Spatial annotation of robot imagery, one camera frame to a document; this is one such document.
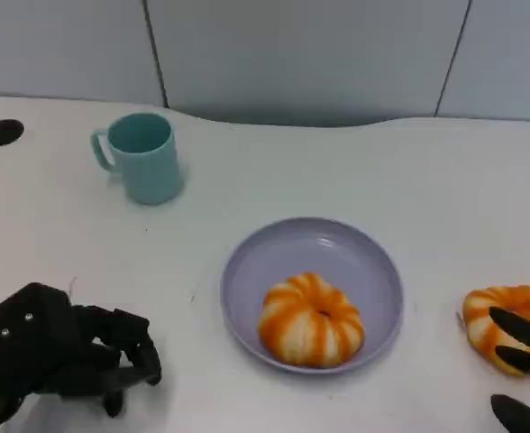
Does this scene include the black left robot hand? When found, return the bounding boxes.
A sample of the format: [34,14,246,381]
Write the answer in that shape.
[34,305,163,419]

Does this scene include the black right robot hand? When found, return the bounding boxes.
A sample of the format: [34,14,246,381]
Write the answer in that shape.
[489,307,530,433]

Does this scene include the orange white toy bread roll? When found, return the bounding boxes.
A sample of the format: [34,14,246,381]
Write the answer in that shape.
[461,284,530,377]
[258,272,366,369]

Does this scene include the pale green mug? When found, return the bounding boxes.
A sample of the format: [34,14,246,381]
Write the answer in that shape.
[90,112,186,206]

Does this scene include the lilac plate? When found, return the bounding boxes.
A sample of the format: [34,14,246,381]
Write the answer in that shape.
[220,216,405,377]

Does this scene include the black round table grommet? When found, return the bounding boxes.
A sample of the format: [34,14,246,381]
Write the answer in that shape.
[0,118,25,147]

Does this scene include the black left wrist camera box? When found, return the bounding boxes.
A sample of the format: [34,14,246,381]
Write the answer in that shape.
[0,282,76,401]

